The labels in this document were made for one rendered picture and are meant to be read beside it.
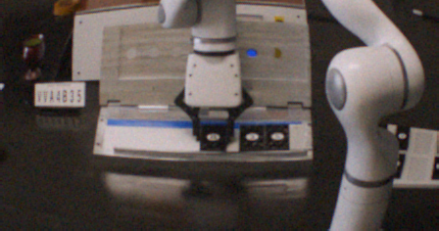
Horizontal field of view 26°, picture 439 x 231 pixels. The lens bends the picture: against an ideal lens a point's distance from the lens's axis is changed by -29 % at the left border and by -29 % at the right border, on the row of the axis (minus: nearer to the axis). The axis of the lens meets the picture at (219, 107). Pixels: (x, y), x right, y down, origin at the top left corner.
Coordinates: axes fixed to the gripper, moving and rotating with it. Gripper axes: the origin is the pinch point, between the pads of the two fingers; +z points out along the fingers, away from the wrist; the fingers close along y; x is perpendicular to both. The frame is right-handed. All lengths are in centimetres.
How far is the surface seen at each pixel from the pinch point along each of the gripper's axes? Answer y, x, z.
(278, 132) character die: 12.3, 2.7, 1.2
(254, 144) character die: 7.6, -2.3, 1.9
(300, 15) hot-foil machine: 18.4, 26.0, -18.6
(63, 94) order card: -35.9, 16.4, -2.6
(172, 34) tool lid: -8.5, 12.7, -15.8
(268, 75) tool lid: 10.2, 12.1, -7.5
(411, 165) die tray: 46.2, -11.3, 6.1
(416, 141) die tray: 49.4, 0.1, 3.7
